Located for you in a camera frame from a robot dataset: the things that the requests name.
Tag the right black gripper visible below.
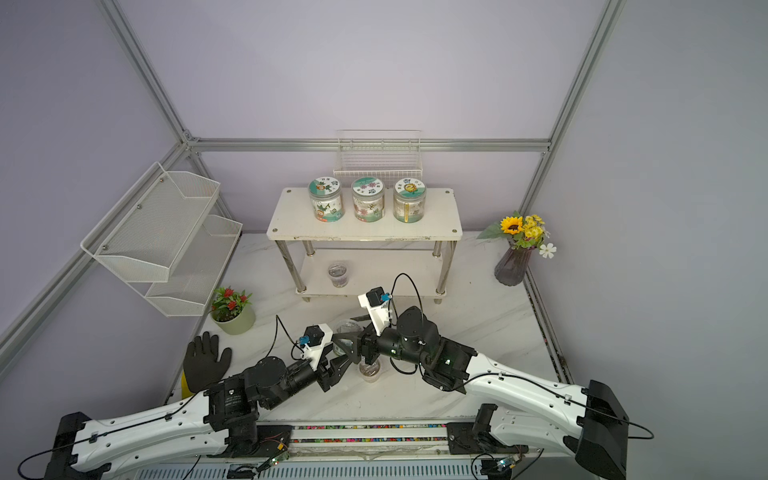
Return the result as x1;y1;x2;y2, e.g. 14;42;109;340
336;314;431;366

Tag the small clear jar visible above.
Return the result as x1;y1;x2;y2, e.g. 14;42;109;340
333;319;364;356
327;262;349;288
359;360;381;383

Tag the seed jar sunflower lid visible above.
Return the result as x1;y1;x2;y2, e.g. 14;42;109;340
393;177;427;223

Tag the seed jar purple flower lid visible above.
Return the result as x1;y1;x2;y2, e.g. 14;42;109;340
351;177;385;223

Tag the seed jar green plant lid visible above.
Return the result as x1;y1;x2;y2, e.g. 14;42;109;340
308;176;344;222

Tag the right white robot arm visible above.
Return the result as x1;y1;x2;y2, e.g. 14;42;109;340
333;306;630;479

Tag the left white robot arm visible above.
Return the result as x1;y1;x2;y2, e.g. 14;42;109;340
44;355;352;479

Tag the white two-tier shelf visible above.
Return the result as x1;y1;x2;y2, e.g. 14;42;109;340
267;187;463;304

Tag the small red flower pot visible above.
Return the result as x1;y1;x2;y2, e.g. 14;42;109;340
211;287;255;335

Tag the black rubber glove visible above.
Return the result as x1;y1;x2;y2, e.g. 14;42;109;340
182;332;233;394

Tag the sunflower bouquet in dark vase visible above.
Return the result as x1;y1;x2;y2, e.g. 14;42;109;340
478;211;557;287

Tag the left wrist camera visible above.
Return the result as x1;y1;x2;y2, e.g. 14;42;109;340
298;324;333;371

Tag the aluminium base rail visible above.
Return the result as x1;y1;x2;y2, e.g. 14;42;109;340
131;419;592;479

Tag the white wire basket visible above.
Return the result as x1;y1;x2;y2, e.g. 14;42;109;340
333;129;423;188

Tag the white mesh wall rack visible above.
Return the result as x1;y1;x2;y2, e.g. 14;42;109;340
80;163;242;317

